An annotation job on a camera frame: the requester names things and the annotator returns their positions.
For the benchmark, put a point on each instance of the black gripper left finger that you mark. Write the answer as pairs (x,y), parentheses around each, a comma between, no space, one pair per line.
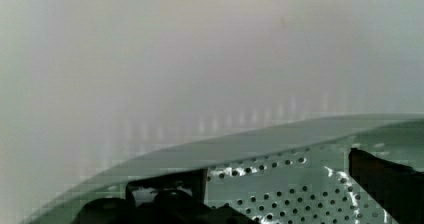
(177,198)

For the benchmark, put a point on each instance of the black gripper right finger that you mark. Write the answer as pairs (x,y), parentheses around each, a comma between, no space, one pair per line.
(397,188)

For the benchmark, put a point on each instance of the green plastic strainer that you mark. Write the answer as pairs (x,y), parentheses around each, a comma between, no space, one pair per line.
(293,173)

